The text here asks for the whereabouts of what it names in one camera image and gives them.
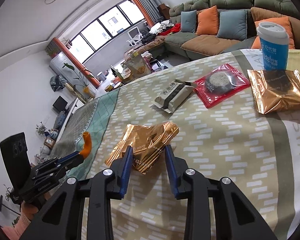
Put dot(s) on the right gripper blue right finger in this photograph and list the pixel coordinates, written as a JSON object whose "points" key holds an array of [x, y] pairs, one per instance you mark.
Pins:
{"points": [[172, 170]]}

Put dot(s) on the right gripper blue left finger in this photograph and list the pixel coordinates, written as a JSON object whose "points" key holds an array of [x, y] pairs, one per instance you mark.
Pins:
{"points": [[125, 170]]}

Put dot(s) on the small curled orange peel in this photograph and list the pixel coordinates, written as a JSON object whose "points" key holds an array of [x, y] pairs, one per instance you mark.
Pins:
{"points": [[86, 150]]}

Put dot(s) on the pink sweater forearm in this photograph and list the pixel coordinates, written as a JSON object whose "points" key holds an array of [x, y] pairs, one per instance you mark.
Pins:
{"points": [[15, 232]]}

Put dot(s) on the person's left hand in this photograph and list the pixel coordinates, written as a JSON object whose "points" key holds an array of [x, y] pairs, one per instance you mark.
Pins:
{"points": [[29, 210]]}

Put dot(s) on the grey black snack packet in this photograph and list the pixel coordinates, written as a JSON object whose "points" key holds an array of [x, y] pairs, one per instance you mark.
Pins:
{"points": [[171, 97]]}

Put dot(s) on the patchwork table cloth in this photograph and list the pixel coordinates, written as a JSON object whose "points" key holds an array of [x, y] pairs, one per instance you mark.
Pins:
{"points": [[259, 153]]}

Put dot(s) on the white tv cabinet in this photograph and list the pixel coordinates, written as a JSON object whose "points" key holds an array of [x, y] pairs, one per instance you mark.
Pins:
{"points": [[62, 120]]}

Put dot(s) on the left orange curtain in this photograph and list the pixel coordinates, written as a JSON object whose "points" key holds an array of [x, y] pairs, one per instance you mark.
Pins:
{"points": [[88, 74]]}

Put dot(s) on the small black monitor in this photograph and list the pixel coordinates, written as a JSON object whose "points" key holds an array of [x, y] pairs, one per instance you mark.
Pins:
{"points": [[60, 104]]}

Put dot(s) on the white small waste bin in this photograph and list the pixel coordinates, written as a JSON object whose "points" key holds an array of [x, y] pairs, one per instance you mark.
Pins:
{"points": [[101, 77]]}

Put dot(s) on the red cookie packet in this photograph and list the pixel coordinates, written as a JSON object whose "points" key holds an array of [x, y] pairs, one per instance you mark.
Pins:
{"points": [[220, 84]]}

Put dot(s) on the cluttered black coffee table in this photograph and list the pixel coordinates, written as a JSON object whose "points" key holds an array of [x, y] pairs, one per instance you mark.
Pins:
{"points": [[137, 66]]}

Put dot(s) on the tall green potted plant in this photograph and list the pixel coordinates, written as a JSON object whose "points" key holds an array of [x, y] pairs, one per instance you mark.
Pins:
{"points": [[80, 77]]}

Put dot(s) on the sealed gold snack packet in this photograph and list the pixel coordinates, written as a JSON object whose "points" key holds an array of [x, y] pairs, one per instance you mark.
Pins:
{"points": [[275, 90]]}

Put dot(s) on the white office chair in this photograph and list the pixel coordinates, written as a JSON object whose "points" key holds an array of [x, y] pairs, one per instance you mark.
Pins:
{"points": [[135, 36]]}

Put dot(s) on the large window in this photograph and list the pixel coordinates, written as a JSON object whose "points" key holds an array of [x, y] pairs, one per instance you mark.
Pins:
{"points": [[104, 29]]}

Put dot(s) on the far blue cushion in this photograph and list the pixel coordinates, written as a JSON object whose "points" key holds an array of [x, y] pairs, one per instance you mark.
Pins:
{"points": [[188, 21]]}

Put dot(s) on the blue cushion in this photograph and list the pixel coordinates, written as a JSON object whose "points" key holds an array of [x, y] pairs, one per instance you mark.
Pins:
{"points": [[233, 25], [188, 21]]}

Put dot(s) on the far orange cushion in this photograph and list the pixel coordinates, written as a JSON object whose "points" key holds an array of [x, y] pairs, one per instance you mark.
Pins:
{"points": [[208, 21]]}

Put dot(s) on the orange cushion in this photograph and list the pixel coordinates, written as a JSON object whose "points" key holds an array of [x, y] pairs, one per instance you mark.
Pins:
{"points": [[208, 21], [272, 29]]}

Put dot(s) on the green brown sectional sofa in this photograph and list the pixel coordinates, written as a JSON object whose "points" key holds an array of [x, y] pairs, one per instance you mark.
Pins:
{"points": [[193, 46]]}

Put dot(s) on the near blue cushion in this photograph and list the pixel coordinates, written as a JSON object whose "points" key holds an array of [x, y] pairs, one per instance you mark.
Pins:
{"points": [[233, 25]]}

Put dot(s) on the right orange grey curtain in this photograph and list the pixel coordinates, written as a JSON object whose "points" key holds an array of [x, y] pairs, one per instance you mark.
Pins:
{"points": [[150, 11]]}

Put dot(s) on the blue white lidded cup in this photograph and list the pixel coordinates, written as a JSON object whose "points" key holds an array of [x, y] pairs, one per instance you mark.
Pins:
{"points": [[275, 54]]}

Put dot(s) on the near orange cushion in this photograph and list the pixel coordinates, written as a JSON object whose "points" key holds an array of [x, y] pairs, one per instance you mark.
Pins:
{"points": [[272, 29]]}

